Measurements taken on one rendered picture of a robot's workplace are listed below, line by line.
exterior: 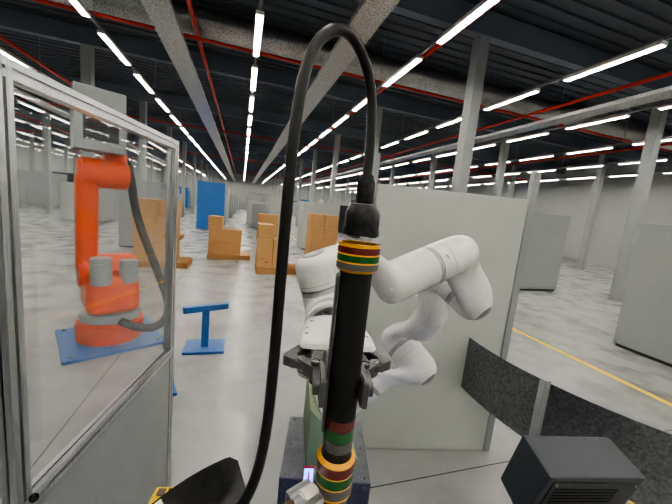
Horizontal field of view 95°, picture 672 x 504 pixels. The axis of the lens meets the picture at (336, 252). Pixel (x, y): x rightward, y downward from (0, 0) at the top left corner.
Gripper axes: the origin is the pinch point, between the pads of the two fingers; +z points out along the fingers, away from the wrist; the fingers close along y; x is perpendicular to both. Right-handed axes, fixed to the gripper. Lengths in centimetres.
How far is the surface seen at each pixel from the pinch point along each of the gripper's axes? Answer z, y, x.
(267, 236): -749, 100, -63
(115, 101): -329, 214, 108
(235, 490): -8.4, 12.1, -21.8
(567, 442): -37, -69, -36
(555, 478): -29, -59, -39
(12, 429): -41, 70, -40
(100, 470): -73, 70, -80
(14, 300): -44, 70, -9
